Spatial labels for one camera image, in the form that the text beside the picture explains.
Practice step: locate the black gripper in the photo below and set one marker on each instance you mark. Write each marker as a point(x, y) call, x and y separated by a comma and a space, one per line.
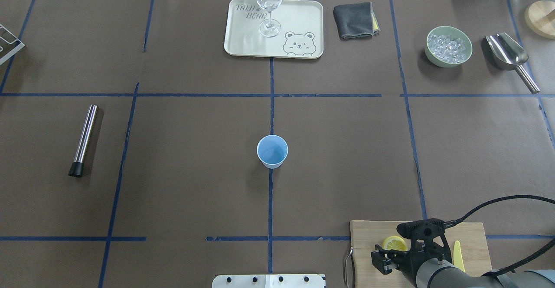
point(406, 265)

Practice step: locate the yellow lemon half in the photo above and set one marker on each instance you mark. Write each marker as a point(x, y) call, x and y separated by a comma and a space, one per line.
point(392, 243)

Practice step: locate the steel muddler black tip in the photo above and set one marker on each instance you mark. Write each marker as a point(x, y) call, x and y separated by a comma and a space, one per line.
point(78, 164)

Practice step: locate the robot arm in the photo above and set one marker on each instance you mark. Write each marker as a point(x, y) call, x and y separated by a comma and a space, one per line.
point(429, 266)

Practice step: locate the light blue cup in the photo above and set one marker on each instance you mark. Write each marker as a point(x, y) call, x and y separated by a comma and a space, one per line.
point(272, 150)

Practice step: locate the yellow plastic knife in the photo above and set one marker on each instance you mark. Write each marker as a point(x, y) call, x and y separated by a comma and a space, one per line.
point(457, 256)

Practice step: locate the bamboo cutting board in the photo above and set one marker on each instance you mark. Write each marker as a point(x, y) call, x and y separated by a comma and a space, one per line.
point(358, 271)

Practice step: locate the green bowl of ice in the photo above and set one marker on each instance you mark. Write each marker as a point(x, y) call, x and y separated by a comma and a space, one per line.
point(447, 47)

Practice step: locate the cream bear tray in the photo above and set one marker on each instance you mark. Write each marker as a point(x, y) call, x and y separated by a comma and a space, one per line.
point(301, 35)

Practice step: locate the grey folded cloth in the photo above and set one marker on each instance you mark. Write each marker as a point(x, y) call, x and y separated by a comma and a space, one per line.
point(356, 20)

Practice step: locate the steel ice scoop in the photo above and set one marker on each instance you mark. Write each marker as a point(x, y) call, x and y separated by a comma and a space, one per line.
point(509, 55)

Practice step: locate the round wooden stand base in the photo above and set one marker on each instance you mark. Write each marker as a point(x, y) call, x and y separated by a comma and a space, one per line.
point(540, 18)

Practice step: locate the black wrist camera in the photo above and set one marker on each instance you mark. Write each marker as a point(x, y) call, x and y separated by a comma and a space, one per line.
point(427, 239)

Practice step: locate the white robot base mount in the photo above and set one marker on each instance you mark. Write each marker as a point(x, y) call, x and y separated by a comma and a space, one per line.
point(270, 281)

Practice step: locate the white wire cup rack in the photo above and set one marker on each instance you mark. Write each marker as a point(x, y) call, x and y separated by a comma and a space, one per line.
point(9, 44)

